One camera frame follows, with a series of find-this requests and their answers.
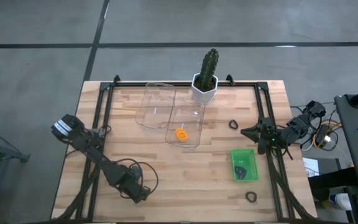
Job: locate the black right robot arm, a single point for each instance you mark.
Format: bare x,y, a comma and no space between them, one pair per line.
300,123

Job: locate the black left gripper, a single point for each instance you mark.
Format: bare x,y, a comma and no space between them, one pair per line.
130,182

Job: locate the green cactus plant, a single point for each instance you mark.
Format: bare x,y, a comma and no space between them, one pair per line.
209,67

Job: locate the black aluminium rig frame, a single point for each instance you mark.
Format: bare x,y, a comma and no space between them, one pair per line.
244,84

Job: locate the grey metal stand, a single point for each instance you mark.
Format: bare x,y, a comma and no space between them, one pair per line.
2,152

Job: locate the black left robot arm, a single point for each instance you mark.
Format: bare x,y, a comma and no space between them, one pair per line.
89,146

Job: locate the green plastic basket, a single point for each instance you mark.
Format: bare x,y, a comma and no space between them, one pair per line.
250,158

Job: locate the clear plastic storage bin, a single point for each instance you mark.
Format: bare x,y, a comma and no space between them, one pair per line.
191,124
154,105

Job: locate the white paper sheet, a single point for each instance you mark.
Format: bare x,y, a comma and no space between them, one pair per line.
311,166

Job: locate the white hexagonal plant pot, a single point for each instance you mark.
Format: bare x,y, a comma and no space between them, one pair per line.
204,95

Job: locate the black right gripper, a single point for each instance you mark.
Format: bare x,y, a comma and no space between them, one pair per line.
266,132

